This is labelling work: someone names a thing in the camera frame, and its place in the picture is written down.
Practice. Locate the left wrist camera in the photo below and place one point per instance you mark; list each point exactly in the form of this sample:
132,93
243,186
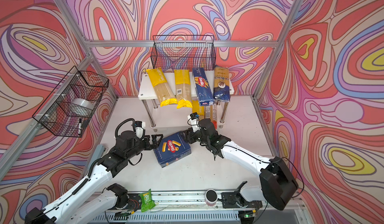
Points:
139,127

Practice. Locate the left black wire basket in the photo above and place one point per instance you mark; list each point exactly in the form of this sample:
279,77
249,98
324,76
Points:
55,115

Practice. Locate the silver tape roll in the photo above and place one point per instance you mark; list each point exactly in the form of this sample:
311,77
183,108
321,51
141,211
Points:
81,107

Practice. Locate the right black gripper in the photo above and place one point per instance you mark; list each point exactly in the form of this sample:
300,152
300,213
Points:
188,135

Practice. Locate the small round speaker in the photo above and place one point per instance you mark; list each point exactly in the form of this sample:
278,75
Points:
211,197

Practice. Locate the clear blue spaghetti bag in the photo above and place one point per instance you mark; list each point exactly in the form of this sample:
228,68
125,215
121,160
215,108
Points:
221,84

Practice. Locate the back black wire basket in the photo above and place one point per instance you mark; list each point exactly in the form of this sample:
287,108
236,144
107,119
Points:
183,52

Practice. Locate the red spaghetti bag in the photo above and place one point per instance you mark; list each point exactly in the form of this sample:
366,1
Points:
211,114

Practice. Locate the black marker pen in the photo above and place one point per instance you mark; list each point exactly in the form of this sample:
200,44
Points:
80,127

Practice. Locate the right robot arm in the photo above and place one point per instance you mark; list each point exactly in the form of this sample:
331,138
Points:
277,183

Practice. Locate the blue Barilla rigatoni box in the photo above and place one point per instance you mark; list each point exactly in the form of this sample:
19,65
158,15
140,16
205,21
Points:
171,149

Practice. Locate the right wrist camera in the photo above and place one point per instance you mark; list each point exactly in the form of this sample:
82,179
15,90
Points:
193,121

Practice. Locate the green snack packet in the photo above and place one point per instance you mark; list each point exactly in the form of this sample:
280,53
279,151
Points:
147,203

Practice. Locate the blue Barilla spaghetti box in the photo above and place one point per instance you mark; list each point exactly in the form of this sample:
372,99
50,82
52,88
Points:
203,90

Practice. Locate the black wire basket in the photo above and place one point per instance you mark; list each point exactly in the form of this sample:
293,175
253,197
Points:
55,115
183,52

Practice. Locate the yellow Pastatime spaghetti bag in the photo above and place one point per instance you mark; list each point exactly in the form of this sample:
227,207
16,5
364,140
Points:
161,87
200,110

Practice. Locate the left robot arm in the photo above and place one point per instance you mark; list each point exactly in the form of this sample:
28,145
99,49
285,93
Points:
104,169

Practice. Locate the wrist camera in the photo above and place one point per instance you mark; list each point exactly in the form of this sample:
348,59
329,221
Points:
193,121
139,127

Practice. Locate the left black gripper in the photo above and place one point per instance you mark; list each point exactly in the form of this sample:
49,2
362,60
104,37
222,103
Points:
154,145

